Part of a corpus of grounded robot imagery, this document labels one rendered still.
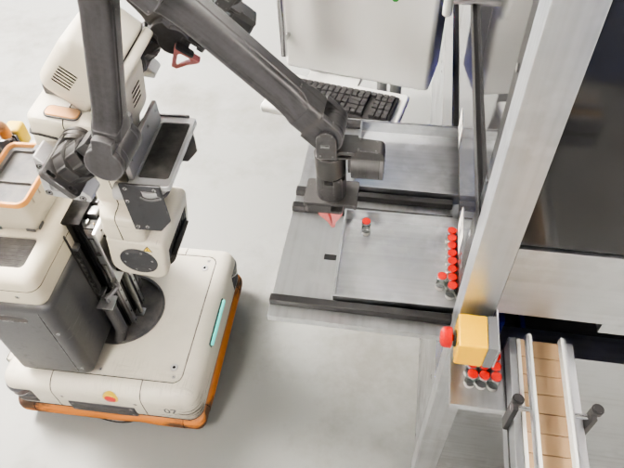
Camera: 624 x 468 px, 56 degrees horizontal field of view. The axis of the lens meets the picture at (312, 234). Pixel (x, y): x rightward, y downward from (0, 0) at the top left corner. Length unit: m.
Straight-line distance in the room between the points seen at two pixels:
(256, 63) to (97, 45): 0.26
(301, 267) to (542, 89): 0.76
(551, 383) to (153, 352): 1.27
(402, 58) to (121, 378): 1.35
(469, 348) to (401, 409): 1.07
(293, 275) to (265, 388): 0.90
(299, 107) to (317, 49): 1.07
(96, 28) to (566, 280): 0.89
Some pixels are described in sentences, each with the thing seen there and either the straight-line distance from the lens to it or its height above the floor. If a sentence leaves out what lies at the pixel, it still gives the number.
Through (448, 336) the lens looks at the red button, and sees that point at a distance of 1.15.
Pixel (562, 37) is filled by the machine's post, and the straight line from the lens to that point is 0.78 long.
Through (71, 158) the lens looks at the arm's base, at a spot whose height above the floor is 1.23.
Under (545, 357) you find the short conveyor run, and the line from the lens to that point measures 1.27.
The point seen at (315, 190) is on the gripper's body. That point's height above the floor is 1.17.
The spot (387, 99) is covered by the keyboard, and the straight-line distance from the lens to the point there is 1.93.
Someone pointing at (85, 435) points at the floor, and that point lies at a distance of 2.30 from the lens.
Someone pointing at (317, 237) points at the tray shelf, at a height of 0.88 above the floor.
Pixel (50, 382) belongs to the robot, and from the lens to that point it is 2.12.
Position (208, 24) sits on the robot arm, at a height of 1.52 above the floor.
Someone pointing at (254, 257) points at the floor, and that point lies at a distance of 2.54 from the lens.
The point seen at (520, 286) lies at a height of 1.11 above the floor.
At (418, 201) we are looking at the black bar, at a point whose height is 0.90.
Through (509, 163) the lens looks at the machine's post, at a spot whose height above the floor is 1.40.
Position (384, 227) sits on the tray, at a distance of 1.46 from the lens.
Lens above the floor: 1.99
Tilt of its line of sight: 50 degrees down
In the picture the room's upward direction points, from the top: 3 degrees counter-clockwise
